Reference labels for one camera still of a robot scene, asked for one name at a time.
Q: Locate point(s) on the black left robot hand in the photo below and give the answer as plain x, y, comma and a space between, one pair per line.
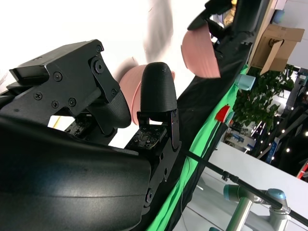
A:
217, 30

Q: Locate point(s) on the green cloth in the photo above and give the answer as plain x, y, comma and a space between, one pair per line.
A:
202, 139

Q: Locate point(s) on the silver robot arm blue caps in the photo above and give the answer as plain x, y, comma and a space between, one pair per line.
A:
240, 211

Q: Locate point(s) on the cardboard box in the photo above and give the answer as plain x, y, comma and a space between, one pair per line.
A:
288, 43

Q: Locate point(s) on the red wedge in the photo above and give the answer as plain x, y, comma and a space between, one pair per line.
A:
221, 115

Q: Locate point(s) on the light blue cylinder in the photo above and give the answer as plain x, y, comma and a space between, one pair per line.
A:
246, 81

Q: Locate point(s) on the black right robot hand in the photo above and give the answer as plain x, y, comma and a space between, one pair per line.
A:
72, 180

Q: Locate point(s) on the green leafy plant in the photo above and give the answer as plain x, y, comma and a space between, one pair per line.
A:
260, 103

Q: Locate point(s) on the long black rod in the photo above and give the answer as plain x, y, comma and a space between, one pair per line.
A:
226, 178

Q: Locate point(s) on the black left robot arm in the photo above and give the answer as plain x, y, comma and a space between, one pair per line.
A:
247, 14

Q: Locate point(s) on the light wooden panel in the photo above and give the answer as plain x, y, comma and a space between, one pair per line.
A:
263, 26

